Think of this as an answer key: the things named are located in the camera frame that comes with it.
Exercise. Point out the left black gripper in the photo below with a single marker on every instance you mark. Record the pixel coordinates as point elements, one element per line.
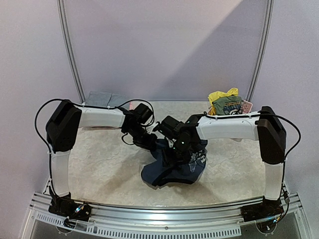
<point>148,144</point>

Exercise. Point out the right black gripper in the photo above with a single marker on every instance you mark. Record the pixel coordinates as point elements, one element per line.
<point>175,159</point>

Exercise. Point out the navy printed t-shirt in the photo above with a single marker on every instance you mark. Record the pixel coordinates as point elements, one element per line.
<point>158,173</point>

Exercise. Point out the grey-blue button shirt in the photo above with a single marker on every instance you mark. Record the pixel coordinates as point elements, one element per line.
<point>105,99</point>

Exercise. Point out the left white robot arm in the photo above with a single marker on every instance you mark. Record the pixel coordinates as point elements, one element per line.
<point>62,129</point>

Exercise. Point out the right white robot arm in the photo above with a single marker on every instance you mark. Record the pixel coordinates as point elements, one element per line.
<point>263,127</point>

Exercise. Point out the pink perforated laundry basket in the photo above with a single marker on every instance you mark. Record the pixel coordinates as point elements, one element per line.
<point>246,107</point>

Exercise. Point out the pink folded garment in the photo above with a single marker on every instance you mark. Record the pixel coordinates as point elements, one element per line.
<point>131,105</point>

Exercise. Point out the green printed t-shirt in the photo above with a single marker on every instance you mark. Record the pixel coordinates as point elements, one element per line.
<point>230,105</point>

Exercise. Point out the yellow garment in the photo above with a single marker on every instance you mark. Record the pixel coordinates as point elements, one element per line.
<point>219,94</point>

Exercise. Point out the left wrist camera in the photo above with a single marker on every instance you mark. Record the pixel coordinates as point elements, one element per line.
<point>142,113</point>

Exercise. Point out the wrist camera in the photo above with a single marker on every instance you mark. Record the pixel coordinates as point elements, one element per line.
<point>142,113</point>
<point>170,127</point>

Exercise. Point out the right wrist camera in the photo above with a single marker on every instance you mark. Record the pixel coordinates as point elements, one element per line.
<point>170,127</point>

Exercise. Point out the aluminium front rail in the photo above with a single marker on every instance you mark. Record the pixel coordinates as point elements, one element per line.
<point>222,221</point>

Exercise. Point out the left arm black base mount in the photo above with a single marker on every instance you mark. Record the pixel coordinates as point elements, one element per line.
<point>68,208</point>

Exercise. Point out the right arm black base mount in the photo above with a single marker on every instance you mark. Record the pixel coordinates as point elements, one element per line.
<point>267,214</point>

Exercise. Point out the left aluminium wall post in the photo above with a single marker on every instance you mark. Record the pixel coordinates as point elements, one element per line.
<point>69,49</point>

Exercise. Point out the aluminium wall post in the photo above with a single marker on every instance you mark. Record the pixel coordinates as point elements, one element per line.
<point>262,48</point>
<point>69,49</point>

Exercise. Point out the right aluminium wall post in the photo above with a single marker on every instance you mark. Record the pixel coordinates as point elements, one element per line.
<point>262,48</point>

